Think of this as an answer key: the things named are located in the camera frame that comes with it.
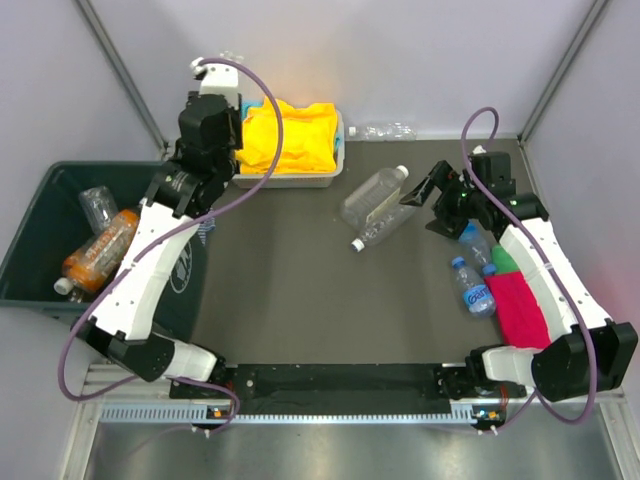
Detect large clear bottle with label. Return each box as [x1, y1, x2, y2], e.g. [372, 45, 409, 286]
[340, 165, 409, 229]

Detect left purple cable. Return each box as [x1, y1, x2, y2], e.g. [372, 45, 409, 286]
[58, 57, 285, 435]

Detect blue label bottle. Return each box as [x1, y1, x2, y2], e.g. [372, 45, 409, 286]
[451, 257, 496, 317]

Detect blue cap bottle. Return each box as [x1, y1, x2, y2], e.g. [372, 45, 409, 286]
[458, 222, 497, 276]

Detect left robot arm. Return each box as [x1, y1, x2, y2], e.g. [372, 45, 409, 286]
[80, 88, 242, 397]

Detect yellow cloth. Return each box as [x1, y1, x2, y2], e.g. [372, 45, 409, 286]
[237, 100, 338, 175]

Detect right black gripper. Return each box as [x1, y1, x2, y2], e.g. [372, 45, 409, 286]
[401, 161, 486, 239]

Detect dark green plastic bin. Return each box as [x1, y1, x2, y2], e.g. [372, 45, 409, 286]
[1, 161, 207, 341]

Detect magenta cloth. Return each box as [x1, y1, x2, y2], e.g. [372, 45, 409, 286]
[485, 272, 552, 350]

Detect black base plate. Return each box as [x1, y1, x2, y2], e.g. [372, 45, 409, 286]
[168, 362, 529, 402]

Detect blue striped cloth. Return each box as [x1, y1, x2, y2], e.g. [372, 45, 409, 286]
[197, 217, 216, 246]

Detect grey cable duct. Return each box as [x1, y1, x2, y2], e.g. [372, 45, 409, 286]
[100, 404, 477, 425]

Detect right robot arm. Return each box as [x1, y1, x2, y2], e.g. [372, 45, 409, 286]
[401, 152, 638, 402]

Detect teal cloth in basket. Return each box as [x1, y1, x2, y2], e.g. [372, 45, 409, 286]
[241, 100, 264, 119]

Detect clear ribbed bottle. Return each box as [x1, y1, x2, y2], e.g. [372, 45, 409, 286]
[350, 203, 418, 252]

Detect green cloth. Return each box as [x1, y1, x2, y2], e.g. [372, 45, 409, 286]
[491, 245, 520, 275]

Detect white plastic basket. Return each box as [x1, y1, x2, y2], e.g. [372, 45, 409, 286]
[233, 107, 345, 189]

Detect orange bottle tall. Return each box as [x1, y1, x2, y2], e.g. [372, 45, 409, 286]
[53, 208, 140, 295]

